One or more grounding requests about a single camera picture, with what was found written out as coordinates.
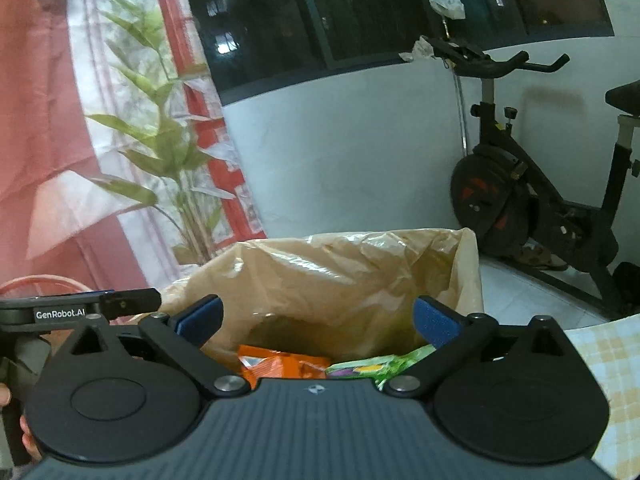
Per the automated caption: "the brown paper bag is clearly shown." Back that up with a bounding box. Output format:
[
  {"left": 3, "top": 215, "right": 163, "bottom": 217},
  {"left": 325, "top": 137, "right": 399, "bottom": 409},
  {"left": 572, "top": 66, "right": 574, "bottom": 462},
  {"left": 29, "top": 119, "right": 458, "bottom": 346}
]
[{"left": 160, "top": 229, "right": 484, "bottom": 370}]

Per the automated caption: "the person's left hand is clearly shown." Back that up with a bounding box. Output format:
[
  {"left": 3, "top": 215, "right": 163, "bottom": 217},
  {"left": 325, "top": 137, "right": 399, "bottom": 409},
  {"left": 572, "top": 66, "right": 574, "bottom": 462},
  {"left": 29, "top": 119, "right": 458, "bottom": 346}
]
[{"left": 0, "top": 382, "right": 42, "bottom": 462}]

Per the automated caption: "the orange snack packet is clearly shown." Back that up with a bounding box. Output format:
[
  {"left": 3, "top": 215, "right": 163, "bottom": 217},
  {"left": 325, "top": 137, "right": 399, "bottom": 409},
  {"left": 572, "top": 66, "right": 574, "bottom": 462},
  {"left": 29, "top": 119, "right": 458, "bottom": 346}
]
[{"left": 238, "top": 344, "right": 331, "bottom": 389}]

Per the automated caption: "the green snack packet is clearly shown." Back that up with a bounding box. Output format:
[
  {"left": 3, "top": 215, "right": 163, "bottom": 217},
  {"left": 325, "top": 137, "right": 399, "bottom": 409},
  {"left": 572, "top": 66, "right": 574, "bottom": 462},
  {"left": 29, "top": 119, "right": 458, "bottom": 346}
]
[{"left": 326, "top": 344, "right": 435, "bottom": 390}]

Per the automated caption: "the tall green bamboo plant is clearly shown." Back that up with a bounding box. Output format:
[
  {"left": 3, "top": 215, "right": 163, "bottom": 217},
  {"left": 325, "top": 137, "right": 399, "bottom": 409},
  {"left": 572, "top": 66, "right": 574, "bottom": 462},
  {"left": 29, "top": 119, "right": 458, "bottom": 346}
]
[{"left": 87, "top": 0, "right": 235, "bottom": 266}]

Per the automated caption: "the black exercise bike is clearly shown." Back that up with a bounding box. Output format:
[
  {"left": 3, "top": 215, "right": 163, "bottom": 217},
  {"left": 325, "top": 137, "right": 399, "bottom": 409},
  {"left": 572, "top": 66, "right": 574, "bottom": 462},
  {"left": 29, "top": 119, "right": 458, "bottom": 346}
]
[{"left": 403, "top": 37, "right": 639, "bottom": 320}]

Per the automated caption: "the checkered yellow tablecloth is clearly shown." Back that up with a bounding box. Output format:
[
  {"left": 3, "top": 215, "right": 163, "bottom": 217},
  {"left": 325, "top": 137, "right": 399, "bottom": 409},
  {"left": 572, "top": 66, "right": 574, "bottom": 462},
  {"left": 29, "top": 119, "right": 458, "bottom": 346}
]
[{"left": 566, "top": 314, "right": 640, "bottom": 479}]

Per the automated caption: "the pink red curtain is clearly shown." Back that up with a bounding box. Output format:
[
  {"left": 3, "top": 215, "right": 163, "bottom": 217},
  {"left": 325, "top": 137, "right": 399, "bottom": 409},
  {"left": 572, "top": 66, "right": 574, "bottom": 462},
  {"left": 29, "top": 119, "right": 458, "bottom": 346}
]
[{"left": 1, "top": 0, "right": 264, "bottom": 294}]

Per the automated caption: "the dark window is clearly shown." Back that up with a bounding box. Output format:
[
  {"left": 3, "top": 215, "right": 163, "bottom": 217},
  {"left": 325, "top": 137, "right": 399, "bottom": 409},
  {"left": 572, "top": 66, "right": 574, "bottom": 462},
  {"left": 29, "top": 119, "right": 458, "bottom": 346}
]
[{"left": 189, "top": 0, "right": 613, "bottom": 104}]

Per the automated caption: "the white plastic bag on bike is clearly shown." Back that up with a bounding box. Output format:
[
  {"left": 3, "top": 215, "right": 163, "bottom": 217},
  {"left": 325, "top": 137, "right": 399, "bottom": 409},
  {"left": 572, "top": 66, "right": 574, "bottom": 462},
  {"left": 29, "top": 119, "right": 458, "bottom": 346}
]
[{"left": 430, "top": 0, "right": 466, "bottom": 21}]

